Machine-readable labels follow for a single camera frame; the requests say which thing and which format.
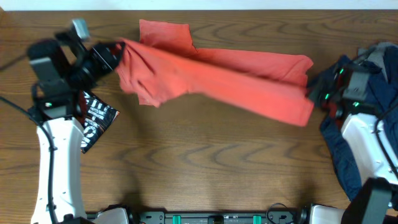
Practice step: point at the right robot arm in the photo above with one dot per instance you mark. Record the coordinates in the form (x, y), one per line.
(369, 206)

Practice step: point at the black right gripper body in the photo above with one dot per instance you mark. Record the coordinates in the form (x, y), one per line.
(323, 94)

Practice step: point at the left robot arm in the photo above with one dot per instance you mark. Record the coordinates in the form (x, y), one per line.
(70, 119)

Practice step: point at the grey garment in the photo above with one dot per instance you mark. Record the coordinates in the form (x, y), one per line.
(377, 56)

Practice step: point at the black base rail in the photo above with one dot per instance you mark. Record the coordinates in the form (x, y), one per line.
(276, 213)

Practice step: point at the black printed folded garment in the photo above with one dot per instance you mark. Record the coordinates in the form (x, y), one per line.
(99, 117)

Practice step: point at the red printed t-shirt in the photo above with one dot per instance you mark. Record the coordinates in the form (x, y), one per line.
(164, 64)

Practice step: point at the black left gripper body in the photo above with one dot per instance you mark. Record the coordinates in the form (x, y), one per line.
(86, 73)

